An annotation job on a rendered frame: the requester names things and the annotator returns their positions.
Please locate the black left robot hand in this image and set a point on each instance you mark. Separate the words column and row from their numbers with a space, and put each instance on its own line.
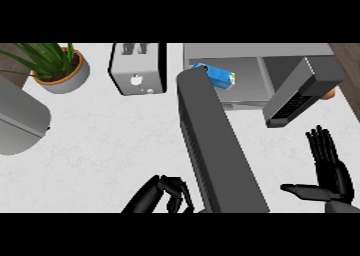
column 158, row 195

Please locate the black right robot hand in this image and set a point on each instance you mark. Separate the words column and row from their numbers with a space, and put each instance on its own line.
column 331, row 173

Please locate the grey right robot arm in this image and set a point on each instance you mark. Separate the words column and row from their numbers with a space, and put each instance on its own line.
column 343, row 208

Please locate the dark grey microwave door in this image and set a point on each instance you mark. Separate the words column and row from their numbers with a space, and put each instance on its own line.
column 222, row 146

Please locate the grey microwave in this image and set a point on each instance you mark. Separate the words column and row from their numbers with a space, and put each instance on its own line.
column 287, row 76

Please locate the blue milk carton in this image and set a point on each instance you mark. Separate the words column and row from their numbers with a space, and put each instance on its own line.
column 219, row 76

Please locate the orange round object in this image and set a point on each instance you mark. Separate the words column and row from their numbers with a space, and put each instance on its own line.
column 329, row 94

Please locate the grey rounded appliance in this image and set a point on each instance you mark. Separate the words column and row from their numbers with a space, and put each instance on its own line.
column 13, row 116

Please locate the silver toaster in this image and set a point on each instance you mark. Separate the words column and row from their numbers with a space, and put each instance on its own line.
column 137, row 68

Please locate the green potted plant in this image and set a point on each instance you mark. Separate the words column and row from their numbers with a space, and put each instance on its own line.
column 52, row 66

